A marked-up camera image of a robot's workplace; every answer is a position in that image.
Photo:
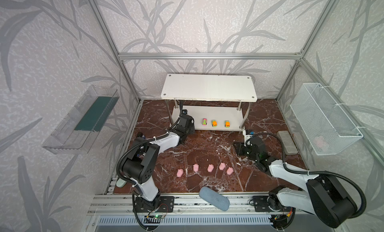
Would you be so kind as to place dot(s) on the white wire mesh basket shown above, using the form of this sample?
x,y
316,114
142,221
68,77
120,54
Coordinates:
x,y
320,115

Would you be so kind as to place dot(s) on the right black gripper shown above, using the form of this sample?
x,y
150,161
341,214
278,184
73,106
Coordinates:
x,y
243,148

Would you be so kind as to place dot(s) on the clear plastic wall bin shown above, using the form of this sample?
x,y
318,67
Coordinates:
x,y
79,129

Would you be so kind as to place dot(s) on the white two-tier shelf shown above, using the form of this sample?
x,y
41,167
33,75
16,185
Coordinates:
x,y
216,88

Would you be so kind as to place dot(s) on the pink toy pig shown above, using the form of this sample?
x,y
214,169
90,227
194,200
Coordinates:
x,y
222,166
180,173
196,167
210,168
229,171

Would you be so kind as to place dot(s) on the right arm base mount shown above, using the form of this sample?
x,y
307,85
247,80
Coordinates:
x,y
268,204

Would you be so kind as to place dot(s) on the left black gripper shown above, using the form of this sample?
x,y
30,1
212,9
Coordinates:
x,y
186,121

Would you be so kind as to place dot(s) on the grey blue oval pad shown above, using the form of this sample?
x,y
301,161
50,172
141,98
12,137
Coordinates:
x,y
217,200

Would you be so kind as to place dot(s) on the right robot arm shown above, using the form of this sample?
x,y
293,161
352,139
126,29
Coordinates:
x,y
333,198

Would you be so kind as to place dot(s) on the grey sponge block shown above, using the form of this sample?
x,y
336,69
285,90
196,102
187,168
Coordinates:
x,y
288,143

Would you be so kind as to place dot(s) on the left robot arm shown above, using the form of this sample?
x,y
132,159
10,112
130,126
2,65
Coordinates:
x,y
137,165

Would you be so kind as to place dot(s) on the pink toy in basket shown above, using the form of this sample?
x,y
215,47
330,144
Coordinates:
x,y
321,143

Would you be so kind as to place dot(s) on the pale green round disc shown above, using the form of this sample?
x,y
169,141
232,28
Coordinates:
x,y
120,183

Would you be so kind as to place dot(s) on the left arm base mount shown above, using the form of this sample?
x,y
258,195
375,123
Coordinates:
x,y
162,204

